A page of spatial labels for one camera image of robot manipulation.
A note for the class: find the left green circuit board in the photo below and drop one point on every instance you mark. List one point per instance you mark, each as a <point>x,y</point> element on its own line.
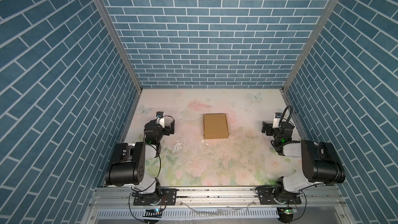
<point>153,213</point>

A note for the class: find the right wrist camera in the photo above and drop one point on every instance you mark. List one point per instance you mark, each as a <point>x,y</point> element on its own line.
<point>277,119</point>

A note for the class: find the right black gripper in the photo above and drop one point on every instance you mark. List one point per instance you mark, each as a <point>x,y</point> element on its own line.
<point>270,128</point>

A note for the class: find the aluminium mounting rail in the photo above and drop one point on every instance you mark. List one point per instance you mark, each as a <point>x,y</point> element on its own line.
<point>252,196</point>

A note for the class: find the brown cardboard box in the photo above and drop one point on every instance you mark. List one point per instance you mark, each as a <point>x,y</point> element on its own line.
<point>215,126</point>

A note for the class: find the right green circuit board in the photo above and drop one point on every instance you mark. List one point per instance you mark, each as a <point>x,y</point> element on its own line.
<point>286,211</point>

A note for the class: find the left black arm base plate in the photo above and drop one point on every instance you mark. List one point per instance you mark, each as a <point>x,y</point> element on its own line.
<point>166,195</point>

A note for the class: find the white slotted cable duct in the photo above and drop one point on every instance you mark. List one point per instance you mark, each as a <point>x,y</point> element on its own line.
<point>188,214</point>

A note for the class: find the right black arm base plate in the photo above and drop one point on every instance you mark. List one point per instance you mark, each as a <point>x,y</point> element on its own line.
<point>270,196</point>

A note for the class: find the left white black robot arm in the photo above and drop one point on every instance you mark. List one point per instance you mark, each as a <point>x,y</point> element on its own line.
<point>127,163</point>

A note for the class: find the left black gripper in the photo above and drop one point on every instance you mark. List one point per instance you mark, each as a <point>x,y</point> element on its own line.
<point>167,132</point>

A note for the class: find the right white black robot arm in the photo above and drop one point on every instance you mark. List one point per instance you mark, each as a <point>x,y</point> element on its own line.
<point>321,164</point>

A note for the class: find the green circuit board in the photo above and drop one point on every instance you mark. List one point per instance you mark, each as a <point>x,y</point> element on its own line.
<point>153,213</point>
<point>286,211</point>

